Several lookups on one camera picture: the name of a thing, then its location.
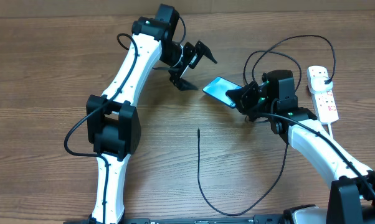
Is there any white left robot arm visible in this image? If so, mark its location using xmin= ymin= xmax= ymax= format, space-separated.
xmin=86 ymin=4 xmax=215 ymax=223

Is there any black charger cable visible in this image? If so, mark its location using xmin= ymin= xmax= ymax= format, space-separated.
xmin=197 ymin=34 xmax=336 ymax=217

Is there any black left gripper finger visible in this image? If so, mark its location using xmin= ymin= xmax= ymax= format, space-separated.
xmin=169 ymin=73 xmax=198 ymax=91
xmin=195 ymin=40 xmax=217 ymax=64

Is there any white charger plug adapter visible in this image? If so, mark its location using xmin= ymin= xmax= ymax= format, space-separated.
xmin=308 ymin=76 xmax=333 ymax=94

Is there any Samsung Galaxy smartphone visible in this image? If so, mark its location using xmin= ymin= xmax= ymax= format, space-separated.
xmin=202 ymin=77 xmax=241 ymax=109

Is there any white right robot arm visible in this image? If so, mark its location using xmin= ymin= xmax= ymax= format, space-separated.
xmin=225 ymin=70 xmax=375 ymax=223

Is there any white power strip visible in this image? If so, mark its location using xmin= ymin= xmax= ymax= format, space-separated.
xmin=306 ymin=65 xmax=339 ymax=124

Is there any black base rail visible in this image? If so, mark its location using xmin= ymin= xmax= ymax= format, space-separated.
xmin=62 ymin=213 xmax=288 ymax=224

